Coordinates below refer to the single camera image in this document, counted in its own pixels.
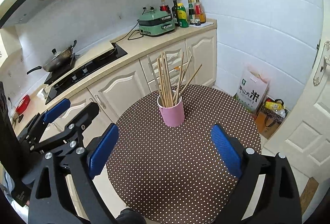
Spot grey chopstick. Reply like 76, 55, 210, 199
180, 55, 192, 86

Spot tan chopstick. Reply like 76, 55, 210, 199
157, 57, 167, 107
162, 52, 170, 108
159, 53, 168, 108
163, 52, 174, 107

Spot light wooden chopstick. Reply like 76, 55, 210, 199
178, 64, 203, 98

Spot cream kitchen cabinets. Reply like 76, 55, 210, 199
10, 18, 218, 214

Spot red container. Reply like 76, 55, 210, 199
15, 94, 30, 115

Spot white door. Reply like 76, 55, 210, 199
262, 0, 330, 186

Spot dark wok pan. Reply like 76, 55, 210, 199
26, 40, 77, 75

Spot black gas stove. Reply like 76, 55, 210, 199
45, 43, 127, 104

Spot brown polka dot tablecloth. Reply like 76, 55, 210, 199
106, 85, 261, 223

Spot pink cylindrical cup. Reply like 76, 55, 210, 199
157, 96, 185, 127

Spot white rice bag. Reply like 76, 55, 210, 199
234, 65, 270, 114

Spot green electric grill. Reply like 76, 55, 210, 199
138, 7, 176, 37

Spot dark red bottle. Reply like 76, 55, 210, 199
160, 0, 171, 14

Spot green yellow bottle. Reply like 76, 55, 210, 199
177, 2, 189, 28

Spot dark olive bottle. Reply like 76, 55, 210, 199
172, 0, 180, 27

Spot red orange bottle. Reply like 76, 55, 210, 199
195, 0, 206, 24

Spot soy sauce bottle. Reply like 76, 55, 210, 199
188, 0, 195, 25

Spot black power cable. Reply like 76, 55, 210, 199
113, 21, 145, 43

